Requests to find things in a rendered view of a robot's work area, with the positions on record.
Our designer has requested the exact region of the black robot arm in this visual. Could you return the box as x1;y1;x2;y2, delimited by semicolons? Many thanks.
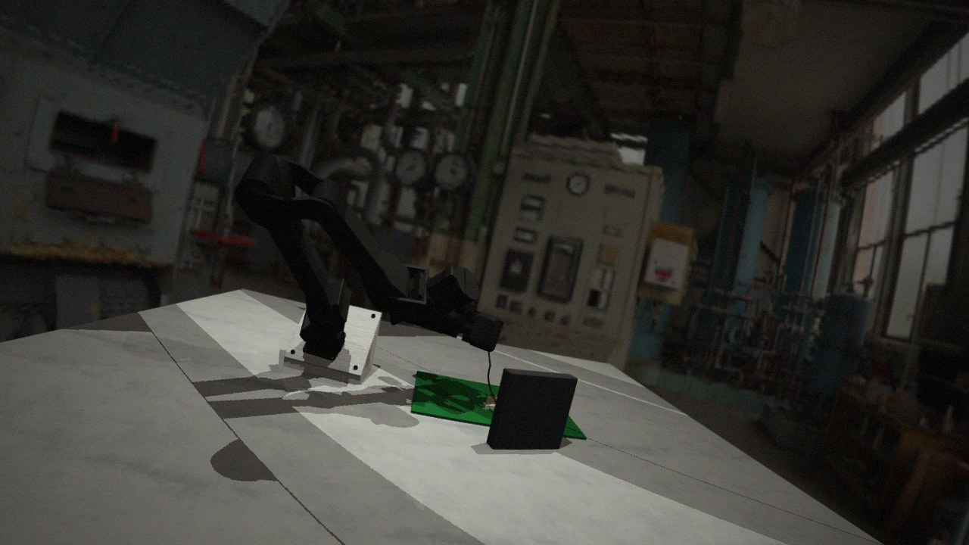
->
235;153;481;361

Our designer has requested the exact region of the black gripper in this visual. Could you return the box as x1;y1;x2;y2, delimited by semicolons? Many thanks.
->
429;307;504;352

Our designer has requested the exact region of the green circuit board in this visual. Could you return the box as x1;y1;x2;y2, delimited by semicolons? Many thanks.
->
411;371;587;441

